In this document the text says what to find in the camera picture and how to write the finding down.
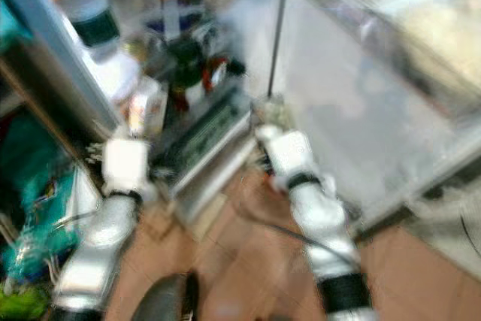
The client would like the white fridge door shelf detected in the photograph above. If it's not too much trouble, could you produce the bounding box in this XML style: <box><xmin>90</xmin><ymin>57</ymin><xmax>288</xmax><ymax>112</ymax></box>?
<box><xmin>164</xmin><ymin>91</ymin><xmax>254</xmax><ymax>218</ymax></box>

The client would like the white fridge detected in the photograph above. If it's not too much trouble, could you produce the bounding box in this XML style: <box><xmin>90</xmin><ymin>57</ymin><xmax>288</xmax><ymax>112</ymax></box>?
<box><xmin>0</xmin><ymin>0</ymin><xmax>481</xmax><ymax>233</ymax></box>

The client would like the teal plastic bag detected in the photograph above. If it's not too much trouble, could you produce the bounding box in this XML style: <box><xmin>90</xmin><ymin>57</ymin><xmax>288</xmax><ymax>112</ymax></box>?
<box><xmin>0</xmin><ymin>111</ymin><xmax>100</xmax><ymax>286</ymax></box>

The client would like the teal cloth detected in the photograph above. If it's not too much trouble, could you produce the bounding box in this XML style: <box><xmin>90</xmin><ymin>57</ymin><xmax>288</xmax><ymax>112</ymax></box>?
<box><xmin>0</xmin><ymin>0</ymin><xmax>24</xmax><ymax>56</ymax></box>

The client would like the white jar green band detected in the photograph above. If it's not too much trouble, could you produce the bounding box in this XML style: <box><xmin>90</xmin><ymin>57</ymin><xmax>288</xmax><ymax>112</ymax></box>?
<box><xmin>59</xmin><ymin>0</ymin><xmax>122</xmax><ymax>60</ymax></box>

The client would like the white carton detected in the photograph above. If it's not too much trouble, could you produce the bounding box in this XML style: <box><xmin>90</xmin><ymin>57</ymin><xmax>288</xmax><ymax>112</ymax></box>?
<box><xmin>127</xmin><ymin>76</ymin><xmax>167</xmax><ymax>138</ymax></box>

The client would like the bright green object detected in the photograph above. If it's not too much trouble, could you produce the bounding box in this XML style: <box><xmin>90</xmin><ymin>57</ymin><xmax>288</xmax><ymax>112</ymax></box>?
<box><xmin>0</xmin><ymin>283</ymin><xmax>50</xmax><ymax>321</ymax></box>

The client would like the dark green bottle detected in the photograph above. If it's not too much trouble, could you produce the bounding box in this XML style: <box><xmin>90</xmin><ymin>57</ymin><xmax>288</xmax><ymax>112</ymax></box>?
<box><xmin>168</xmin><ymin>38</ymin><xmax>204</xmax><ymax>112</ymax></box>

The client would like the grey robot left foot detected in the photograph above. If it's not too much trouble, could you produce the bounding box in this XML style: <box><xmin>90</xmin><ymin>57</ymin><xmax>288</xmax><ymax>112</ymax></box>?
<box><xmin>131</xmin><ymin>271</ymin><xmax>201</xmax><ymax>321</ymax></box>

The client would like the thin black rod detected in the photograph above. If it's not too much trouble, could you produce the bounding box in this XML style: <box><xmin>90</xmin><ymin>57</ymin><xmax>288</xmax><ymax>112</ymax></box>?
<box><xmin>266</xmin><ymin>0</ymin><xmax>295</xmax><ymax>101</ymax></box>

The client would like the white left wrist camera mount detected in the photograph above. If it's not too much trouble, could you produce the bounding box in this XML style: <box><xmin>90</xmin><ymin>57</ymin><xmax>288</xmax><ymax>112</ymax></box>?
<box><xmin>103</xmin><ymin>136</ymin><xmax>148</xmax><ymax>195</ymax></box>

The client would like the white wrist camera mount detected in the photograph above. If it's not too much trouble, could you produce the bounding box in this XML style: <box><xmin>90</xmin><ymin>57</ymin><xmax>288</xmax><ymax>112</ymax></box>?
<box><xmin>103</xmin><ymin>136</ymin><xmax>148</xmax><ymax>195</ymax></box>
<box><xmin>266</xmin><ymin>131</ymin><xmax>316</xmax><ymax>180</ymax></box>

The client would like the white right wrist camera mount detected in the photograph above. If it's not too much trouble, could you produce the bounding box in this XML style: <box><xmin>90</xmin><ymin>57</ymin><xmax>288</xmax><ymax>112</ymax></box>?
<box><xmin>266</xmin><ymin>131</ymin><xmax>316</xmax><ymax>180</ymax></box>

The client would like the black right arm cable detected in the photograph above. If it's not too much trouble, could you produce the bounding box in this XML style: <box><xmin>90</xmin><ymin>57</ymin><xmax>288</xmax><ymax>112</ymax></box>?
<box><xmin>232</xmin><ymin>196</ymin><xmax>343</xmax><ymax>252</ymax></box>

